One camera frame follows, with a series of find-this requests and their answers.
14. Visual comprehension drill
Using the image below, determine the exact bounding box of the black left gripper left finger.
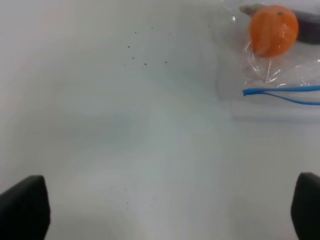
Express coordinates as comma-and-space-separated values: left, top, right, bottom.
0, 175, 51, 240

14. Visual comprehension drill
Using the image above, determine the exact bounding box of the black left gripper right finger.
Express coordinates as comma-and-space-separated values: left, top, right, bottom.
290, 172, 320, 240

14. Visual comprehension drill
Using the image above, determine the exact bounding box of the clear zip bag blue seal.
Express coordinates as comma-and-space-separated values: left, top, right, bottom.
214, 0, 320, 123

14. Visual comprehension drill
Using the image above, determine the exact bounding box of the dark purple eggplant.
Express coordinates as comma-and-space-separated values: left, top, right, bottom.
239, 3, 320, 45

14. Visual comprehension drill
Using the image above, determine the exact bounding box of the orange fruit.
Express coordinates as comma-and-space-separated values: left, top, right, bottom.
248, 5, 299, 57

